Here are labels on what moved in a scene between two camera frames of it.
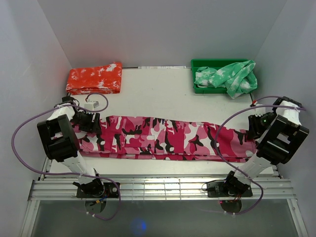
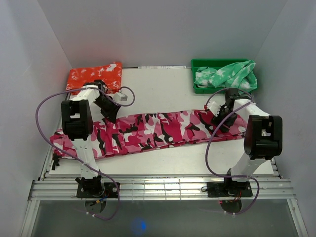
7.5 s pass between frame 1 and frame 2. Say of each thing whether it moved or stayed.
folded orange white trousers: stayed
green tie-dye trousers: stayed
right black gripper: moved
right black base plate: stayed
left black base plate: stayed
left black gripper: moved
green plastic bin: stayed
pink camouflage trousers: moved
